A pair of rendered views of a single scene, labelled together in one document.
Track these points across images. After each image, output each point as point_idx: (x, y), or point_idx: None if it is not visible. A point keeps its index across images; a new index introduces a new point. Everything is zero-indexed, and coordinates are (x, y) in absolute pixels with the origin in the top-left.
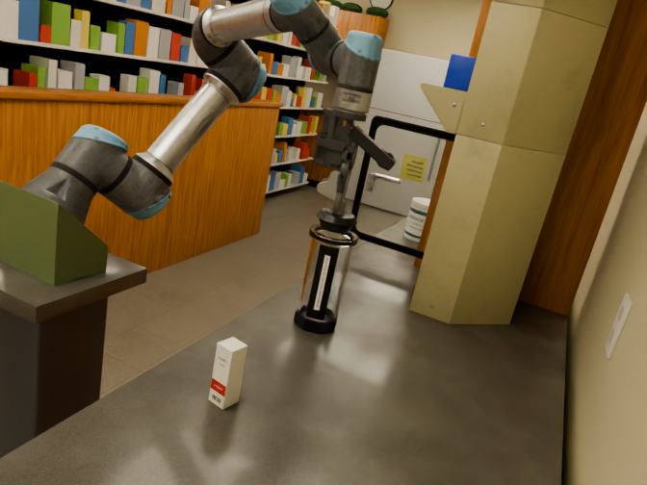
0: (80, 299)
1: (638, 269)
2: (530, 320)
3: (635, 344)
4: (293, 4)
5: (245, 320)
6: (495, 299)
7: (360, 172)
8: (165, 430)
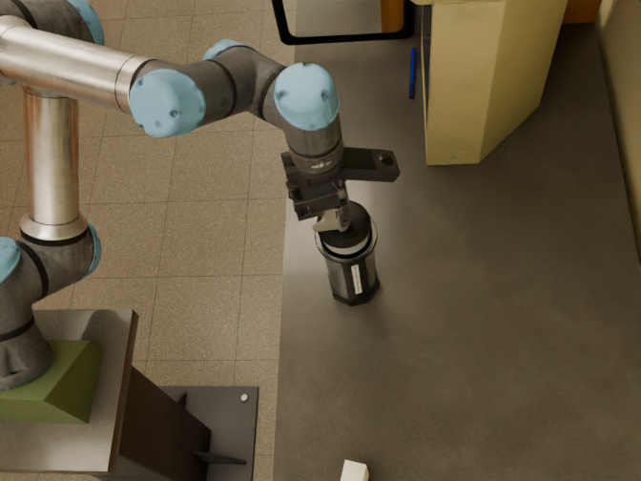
0: (120, 413)
1: None
2: (558, 73)
3: None
4: (186, 129)
5: (291, 334)
6: (521, 107)
7: None
8: None
